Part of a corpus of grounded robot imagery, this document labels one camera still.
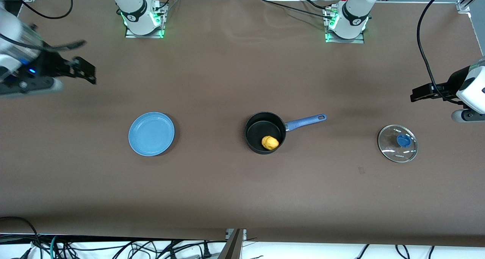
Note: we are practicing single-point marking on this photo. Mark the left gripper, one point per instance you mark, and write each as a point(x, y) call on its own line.
point(451, 82)

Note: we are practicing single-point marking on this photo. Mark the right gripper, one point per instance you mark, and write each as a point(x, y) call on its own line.
point(50, 65)

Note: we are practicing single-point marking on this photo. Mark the blue round plate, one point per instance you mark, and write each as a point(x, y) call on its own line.
point(151, 134)

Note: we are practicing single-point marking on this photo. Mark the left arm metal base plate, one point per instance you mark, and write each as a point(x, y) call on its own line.
point(356, 40)

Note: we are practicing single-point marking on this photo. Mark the glass lid with blue knob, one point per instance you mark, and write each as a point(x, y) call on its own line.
point(403, 141)

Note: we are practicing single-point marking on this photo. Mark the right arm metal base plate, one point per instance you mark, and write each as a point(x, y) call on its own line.
point(151, 35)

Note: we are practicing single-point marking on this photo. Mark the metal camera stand post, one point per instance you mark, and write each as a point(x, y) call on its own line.
point(232, 247)

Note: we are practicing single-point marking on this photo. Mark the yellow potato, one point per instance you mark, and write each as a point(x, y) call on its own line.
point(269, 142)

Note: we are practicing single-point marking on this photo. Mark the brown table cover sheet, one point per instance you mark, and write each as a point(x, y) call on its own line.
point(227, 81)

